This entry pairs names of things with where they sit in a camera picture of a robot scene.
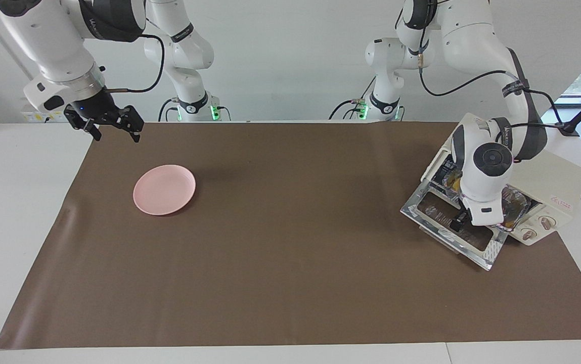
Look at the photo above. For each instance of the pink round plate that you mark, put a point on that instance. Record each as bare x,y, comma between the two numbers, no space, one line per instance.
164,189

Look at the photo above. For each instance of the brown paper table mat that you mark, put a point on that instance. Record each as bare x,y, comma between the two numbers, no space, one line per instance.
290,263

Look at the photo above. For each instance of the aluminium foil baking tray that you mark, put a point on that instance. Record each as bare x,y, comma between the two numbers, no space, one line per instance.
518,202

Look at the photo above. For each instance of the beige oven knob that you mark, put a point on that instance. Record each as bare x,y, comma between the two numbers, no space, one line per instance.
529,234
546,222

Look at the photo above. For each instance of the white power strip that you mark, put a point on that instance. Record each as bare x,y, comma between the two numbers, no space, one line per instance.
35,116

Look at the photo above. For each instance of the silver glass oven door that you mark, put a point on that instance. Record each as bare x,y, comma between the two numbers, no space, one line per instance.
492,250

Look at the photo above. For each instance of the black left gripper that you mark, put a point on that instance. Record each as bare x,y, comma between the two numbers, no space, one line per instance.
462,222

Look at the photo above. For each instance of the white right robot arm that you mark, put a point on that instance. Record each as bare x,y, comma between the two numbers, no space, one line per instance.
52,45

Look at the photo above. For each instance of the cream white toaster oven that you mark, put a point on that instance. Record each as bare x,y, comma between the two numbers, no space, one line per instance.
548,177

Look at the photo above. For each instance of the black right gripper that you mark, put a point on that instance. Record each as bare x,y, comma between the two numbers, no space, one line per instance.
100,108

